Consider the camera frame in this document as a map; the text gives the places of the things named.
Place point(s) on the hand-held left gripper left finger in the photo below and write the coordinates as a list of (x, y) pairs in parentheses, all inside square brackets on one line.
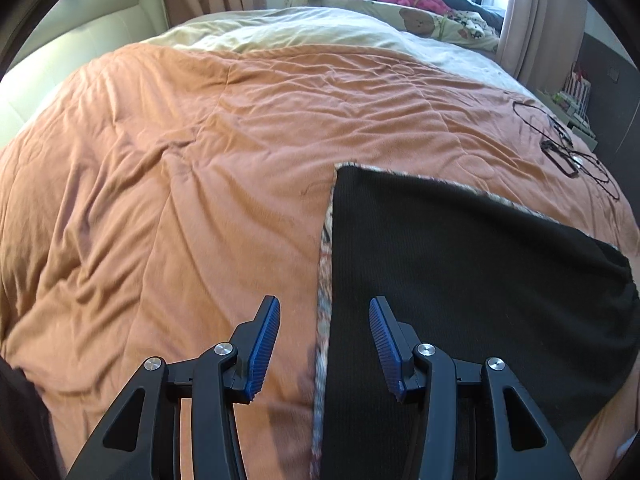
[(262, 340)]

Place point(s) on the cream upholstered headboard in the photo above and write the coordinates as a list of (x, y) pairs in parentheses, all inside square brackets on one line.
[(75, 35)]

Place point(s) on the teddy bear pillow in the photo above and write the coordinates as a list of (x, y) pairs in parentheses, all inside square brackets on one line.
[(450, 25)]

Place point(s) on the black pants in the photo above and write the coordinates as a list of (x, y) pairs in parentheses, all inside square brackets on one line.
[(450, 260)]

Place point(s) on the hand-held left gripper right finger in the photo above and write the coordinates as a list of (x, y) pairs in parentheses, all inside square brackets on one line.
[(385, 345)]

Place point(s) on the orange blanket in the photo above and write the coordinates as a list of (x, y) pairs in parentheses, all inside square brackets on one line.
[(175, 185)]

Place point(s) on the person's dark clothing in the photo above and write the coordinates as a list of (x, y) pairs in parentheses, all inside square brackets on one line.
[(20, 420)]

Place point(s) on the cream duvet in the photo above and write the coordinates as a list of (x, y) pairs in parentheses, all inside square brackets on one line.
[(300, 30)]

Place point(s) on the bedside shelf with small items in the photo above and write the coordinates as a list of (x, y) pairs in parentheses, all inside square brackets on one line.
[(577, 90)]

